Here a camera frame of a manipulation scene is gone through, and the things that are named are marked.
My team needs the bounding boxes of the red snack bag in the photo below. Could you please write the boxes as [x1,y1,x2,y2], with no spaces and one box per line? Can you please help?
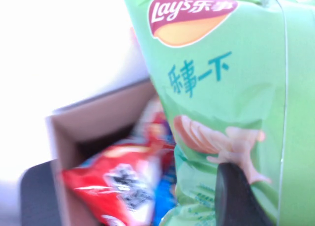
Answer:
[61,122,177,226]

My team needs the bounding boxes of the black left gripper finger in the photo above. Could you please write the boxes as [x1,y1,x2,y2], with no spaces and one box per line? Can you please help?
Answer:
[214,161,274,226]

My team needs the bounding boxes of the pale green Lay's chips bag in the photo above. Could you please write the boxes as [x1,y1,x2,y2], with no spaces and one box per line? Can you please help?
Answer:
[120,0,315,226]

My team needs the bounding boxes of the brown cardboard box F2 print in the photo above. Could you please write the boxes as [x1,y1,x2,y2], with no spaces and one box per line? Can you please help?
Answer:
[45,79,178,226]

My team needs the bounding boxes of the blue snack bag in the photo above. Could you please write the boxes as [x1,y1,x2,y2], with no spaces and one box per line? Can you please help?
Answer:
[152,117,178,226]

